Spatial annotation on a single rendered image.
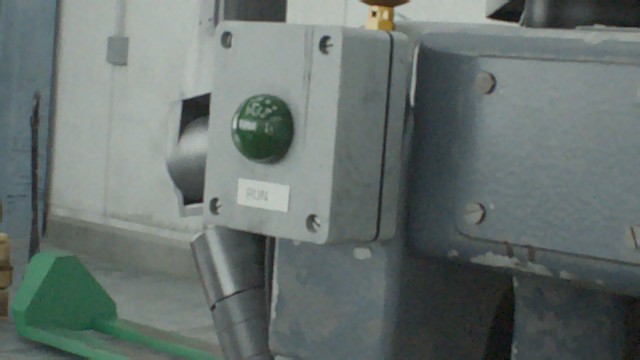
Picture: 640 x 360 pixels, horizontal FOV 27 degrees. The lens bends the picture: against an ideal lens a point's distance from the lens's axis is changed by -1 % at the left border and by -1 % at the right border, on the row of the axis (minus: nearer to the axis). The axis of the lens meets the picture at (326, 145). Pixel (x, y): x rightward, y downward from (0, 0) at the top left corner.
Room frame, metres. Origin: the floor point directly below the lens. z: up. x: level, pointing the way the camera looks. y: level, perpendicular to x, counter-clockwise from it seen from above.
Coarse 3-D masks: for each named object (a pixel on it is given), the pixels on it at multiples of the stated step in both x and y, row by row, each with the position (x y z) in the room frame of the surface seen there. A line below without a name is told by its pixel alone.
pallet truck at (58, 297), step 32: (32, 128) 6.20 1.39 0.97; (32, 160) 6.20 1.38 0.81; (32, 192) 6.20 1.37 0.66; (32, 224) 6.20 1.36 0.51; (32, 256) 6.18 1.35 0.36; (64, 256) 6.13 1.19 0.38; (32, 288) 6.00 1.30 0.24; (64, 288) 6.09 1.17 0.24; (96, 288) 6.23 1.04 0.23; (32, 320) 5.92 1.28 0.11; (64, 320) 6.05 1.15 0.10; (96, 320) 6.16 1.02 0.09; (128, 320) 6.21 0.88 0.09; (96, 352) 5.54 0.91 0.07; (128, 352) 5.52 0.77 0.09; (192, 352) 5.70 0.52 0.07
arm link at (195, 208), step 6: (174, 186) 0.91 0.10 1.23; (174, 192) 0.91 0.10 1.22; (180, 192) 0.91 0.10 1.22; (180, 198) 0.91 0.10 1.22; (186, 198) 0.91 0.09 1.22; (180, 204) 0.91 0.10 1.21; (186, 204) 0.91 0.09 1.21; (192, 204) 0.91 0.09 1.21; (198, 204) 0.89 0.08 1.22; (180, 210) 0.91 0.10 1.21; (186, 210) 0.90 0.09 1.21; (192, 210) 0.90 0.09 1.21; (198, 210) 0.89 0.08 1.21; (180, 216) 0.91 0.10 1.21; (186, 216) 0.90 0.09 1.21
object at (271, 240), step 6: (270, 240) 0.64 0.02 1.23; (270, 246) 0.64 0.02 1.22; (270, 252) 0.64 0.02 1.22; (270, 258) 0.64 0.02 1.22; (270, 264) 0.64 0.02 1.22; (270, 270) 0.64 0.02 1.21; (270, 276) 0.64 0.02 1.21; (270, 282) 0.64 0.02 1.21; (270, 288) 0.65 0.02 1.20; (270, 294) 0.65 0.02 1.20; (270, 300) 0.65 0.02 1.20; (270, 306) 0.65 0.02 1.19; (270, 312) 0.65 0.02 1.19; (270, 318) 0.65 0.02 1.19; (270, 324) 0.65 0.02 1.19
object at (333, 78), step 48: (240, 48) 0.58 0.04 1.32; (288, 48) 0.56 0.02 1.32; (336, 48) 0.54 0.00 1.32; (384, 48) 0.56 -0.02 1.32; (240, 96) 0.57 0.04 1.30; (288, 96) 0.55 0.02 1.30; (336, 96) 0.54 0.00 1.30; (384, 96) 0.56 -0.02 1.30; (336, 144) 0.54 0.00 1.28; (288, 192) 0.55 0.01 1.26; (336, 192) 0.54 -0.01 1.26; (384, 192) 0.56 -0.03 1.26; (336, 240) 0.54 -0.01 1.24
